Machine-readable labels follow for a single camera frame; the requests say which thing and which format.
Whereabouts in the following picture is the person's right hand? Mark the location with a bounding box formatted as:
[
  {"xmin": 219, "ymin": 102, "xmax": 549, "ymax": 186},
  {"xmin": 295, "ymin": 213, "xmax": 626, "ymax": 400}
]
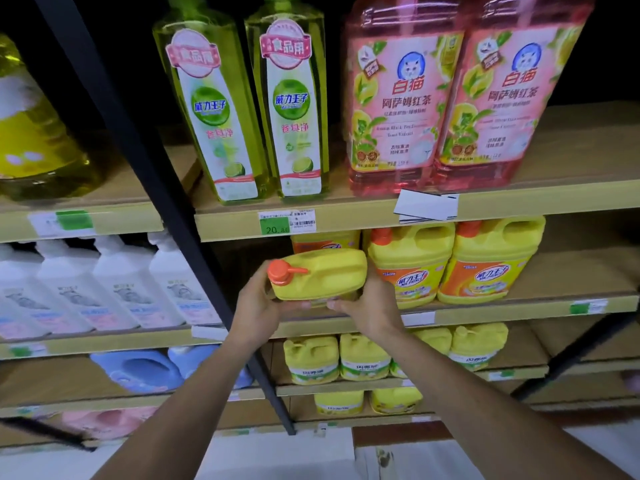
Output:
[{"xmin": 326, "ymin": 259, "xmax": 409, "ymax": 347}]

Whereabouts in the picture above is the person's left hand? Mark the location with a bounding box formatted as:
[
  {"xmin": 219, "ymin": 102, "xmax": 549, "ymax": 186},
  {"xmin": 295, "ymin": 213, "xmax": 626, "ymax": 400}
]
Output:
[{"xmin": 227, "ymin": 259, "xmax": 313, "ymax": 354}]

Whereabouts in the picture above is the yellow orange detergent jug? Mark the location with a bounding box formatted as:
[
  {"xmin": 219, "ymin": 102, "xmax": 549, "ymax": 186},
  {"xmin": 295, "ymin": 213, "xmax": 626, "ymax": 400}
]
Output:
[
  {"xmin": 366, "ymin": 222, "xmax": 457, "ymax": 311},
  {"xmin": 291, "ymin": 229, "xmax": 362, "ymax": 255},
  {"xmin": 437, "ymin": 216, "xmax": 547, "ymax": 305}
]

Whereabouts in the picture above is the slim green dish soap bottle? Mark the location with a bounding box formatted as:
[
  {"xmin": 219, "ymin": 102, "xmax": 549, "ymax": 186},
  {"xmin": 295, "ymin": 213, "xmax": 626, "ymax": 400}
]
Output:
[{"xmin": 152, "ymin": 0, "xmax": 273, "ymax": 205}]

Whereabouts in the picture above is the yellow dish soap pump bottle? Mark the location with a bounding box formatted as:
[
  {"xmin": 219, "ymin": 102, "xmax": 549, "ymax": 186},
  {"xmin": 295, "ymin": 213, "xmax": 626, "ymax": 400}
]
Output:
[{"xmin": 0, "ymin": 34, "xmax": 103, "ymax": 201}]

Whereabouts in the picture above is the person's right forearm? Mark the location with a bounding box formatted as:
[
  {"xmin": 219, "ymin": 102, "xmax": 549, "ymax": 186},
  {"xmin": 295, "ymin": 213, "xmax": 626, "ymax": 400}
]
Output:
[{"xmin": 377, "ymin": 322, "xmax": 633, "ymax": 480}]

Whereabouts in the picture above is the person's left forearm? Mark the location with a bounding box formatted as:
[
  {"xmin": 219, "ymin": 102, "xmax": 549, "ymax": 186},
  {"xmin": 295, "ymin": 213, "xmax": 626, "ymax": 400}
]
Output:
[{"xmin": 92, "ymin": 332, "xmax": 256, "ymax": 480}]

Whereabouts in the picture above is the plain white label card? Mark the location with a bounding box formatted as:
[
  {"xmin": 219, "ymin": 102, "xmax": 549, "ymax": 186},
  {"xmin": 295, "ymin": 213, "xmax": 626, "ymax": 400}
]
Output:
[
  {"xmin": 191, "ymin": 324, "xmax": 229, "ymax": 341},
  {"xmin": 393, "ymin": 188, "xmax": 460, "ymax": 223}
]

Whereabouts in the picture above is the light blue detergent jug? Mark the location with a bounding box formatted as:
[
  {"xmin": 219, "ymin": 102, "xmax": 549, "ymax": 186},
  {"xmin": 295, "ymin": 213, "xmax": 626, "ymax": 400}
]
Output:
[
  {"xmin": 167, "ymin": 343, "xmax": 253, "ymax": 391},
  {"xmin": 89, "ymin": 349, "xmax": 185, "ymax": 395}
]

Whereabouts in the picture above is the flat pink bottle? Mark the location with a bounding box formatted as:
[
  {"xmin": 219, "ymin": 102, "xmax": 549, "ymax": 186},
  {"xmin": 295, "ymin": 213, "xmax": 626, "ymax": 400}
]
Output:
[{"xmin": 59, "ymin": 407, "xmax": 161, "ymax": 441}]

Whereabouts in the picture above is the wooden shelf rack black frame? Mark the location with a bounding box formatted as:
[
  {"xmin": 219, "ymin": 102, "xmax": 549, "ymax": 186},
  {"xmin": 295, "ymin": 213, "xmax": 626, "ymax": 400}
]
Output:
[{"xmin": 0, "ymin": 0, "xmax": 640, "ymax": 451}]

